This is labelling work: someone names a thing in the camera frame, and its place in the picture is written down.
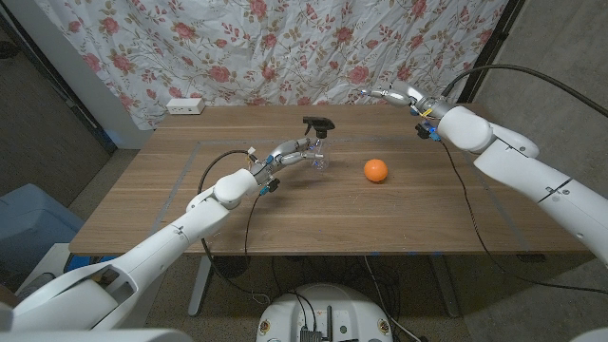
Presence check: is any thin black camera cable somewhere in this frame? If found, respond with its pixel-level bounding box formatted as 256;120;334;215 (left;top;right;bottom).
439;141;608;295
243;192;262;260

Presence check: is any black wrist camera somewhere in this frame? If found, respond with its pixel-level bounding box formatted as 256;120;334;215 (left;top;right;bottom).
258;178;281;197
414;122;441;143

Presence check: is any blue plastic bin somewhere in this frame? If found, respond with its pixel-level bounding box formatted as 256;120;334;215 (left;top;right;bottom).
0;183;86;281

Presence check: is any black backdrop stand pole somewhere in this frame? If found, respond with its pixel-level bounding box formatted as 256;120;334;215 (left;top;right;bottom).
457;0;526;105

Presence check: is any white power strip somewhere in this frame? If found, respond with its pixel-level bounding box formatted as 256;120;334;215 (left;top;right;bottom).
165;97;206;116

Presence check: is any floral print backdrop cloth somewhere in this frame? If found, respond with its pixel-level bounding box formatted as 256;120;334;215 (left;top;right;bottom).
35;0;509;132

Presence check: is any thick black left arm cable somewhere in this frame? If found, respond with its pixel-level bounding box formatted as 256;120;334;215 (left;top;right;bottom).
197;149;272;305

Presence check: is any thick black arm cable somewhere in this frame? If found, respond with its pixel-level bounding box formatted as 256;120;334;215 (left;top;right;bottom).
197;149;272;305
441;64;608;119

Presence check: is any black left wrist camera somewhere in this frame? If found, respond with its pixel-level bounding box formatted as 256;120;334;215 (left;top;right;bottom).
258;178;281;197

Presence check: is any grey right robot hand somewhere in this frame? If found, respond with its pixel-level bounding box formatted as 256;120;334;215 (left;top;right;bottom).
359;80;455;120

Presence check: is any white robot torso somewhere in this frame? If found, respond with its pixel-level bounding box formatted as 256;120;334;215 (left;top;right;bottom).
256;283;394;342

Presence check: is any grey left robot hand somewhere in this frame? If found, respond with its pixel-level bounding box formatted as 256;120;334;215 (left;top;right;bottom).
249;137;325;185

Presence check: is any orange fruit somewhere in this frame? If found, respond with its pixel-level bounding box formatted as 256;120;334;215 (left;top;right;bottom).
363;158;390;183

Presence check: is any white floor cable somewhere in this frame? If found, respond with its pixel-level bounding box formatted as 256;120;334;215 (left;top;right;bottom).
363;256;422;342

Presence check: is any grey table leg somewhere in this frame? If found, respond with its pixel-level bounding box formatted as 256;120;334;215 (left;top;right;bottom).
429;256;461;318

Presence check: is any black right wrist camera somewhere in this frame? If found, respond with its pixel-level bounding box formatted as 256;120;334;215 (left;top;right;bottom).
414;122;441;143

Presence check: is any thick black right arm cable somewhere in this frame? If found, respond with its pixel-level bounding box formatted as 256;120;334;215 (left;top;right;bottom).
441;64;608;119

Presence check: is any black round floor disc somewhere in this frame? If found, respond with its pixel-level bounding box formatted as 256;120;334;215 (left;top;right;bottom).
212;256;252;279

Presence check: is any white table leg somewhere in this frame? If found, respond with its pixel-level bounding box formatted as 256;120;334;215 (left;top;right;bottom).
187;256;215;318

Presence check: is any thin black left camera cable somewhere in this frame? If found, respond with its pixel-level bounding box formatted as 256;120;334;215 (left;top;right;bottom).
243;192;262;260

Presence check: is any thin black right camera cable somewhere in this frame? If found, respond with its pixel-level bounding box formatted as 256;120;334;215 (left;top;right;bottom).
439;141;608;295

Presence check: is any dark door frame strip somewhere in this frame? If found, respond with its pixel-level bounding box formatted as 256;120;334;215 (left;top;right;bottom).
0;9;118;154

